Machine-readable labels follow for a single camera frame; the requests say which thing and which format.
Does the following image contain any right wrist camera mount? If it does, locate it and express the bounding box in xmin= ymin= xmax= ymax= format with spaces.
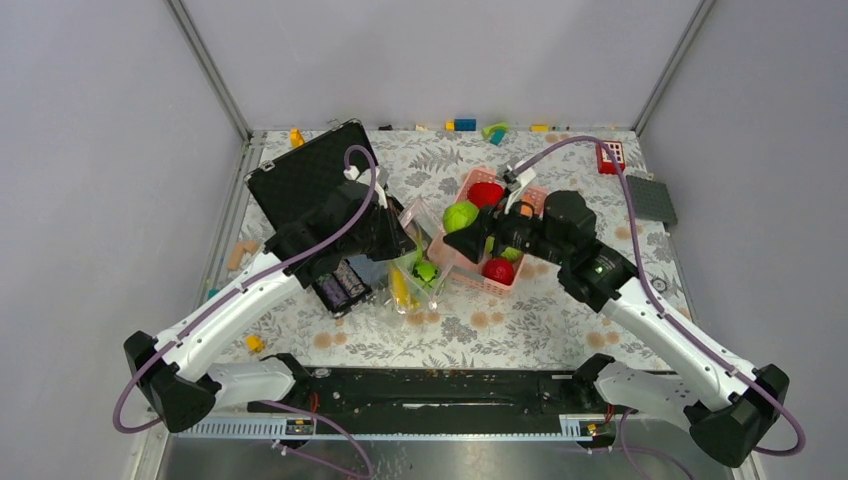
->
xmin=500 ymin=161 xmax=536 ymax=213

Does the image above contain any red toy window block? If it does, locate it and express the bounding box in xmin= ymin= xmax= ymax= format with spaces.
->
xmin=595 ymin=140 xmax=626 ymax=175

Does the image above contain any red toy apple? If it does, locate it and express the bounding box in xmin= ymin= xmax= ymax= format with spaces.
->
xmin=482 ymin=257 xmax=516 ymax=286

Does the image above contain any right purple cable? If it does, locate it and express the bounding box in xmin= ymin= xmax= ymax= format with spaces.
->
xmin=506 ymin=135 xmax=808 ymax=458

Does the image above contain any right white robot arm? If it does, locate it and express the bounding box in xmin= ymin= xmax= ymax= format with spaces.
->
xmin=444 ymin=191 xmax=790 ymax=468

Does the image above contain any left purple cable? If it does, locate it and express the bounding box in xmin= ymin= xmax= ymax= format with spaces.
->
xmin=112 ymin=144 xmax=379 ymax=435

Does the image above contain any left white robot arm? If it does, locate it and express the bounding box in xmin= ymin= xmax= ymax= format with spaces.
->
xmin=123 ymin=180 xmax=415 ymax=433

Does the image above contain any yellow toy banana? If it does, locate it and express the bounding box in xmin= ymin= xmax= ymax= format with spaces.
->
xmin=389 ymin=265 xmax=414 ymax=313

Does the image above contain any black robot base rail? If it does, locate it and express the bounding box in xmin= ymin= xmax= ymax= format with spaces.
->
xmin=182 ymin=355 xmax=641 ymax=437

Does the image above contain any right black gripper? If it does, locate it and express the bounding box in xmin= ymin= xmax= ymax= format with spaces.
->
xmin=443 ymin=185 xmax=570 ymax=266

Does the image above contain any purple cable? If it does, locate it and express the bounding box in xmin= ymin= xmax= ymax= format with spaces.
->
xmin=506 ymin=135 xmax=808 ymax=458
xmin=112 ymin=144 xmax=379 ymax=435

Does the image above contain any grey building baseplate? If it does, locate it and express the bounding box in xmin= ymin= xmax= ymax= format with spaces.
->
xmin=626 ymin=175 xmax=679 ymax=226

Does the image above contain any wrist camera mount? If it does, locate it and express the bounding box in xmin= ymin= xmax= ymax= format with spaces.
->
xmin=343 ymin=165 xmax=389 ymax=209
xmin=500 ymin=161 xmax=536 ymax=213

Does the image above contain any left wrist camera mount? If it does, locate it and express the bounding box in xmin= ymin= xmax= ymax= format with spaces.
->
xmin=343 ymin=165 xmax=389 ymax=209

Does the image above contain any green striped toy watermelon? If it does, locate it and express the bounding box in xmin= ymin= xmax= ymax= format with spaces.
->
xmin=411 ymin=260 xmax=440 ymax=290

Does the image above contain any green teal toy block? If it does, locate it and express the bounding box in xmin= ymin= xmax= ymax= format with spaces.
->
xmin=481 ymin=122 xmax=510 ymax=146

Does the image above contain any tan toy piece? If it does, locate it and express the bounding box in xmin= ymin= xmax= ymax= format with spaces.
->
xmin=225 ymin=240 xmax=260 ymax=271

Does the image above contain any blue toy brick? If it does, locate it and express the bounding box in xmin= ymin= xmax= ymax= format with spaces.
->
xmin=452 ymin=118 xmax=477 ymax=132

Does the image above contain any black poker chip case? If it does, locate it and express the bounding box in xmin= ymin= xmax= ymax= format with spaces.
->
xmin=246 ymin=120 xmax=399 ymax=304

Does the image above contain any light green toy cabbage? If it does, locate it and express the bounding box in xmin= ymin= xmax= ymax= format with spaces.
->
xmin=500 ymin=247 xmax=523 ymax=263

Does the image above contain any pink plastic basket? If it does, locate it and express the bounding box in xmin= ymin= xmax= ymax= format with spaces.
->
xmin=427 ymin=166 xmax=533 ymax=298

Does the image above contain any clear zip top bag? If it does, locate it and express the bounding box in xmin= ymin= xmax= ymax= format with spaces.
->
xmin=388 ymin=197 xmax=454 ymax=315

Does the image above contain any small yellow brick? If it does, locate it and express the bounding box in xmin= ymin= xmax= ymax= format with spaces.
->
xmin=245 ymin=335 xmax=265 ymax=354

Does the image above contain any red toy pepper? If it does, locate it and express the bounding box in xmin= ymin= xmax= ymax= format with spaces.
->
xmin=466 ymin=182 xmax=505 ymax=209

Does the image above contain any yellow toy brick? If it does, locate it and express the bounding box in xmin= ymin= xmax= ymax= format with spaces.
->
xmin=289 ymin=128 xmax=306 ymax=149

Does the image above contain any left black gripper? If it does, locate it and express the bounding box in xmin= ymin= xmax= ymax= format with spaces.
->
xmin=342 ymin=199 xmax=418 ymax=262

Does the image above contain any floral tablecloth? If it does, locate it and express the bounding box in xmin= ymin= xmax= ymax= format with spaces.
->
xmin=249 ymin=130 xmax=689 ymax=370

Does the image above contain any green bumpy toy fruit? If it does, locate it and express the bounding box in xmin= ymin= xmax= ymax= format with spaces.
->
xmin=442 ymin=200 xmax=479 ymax=233

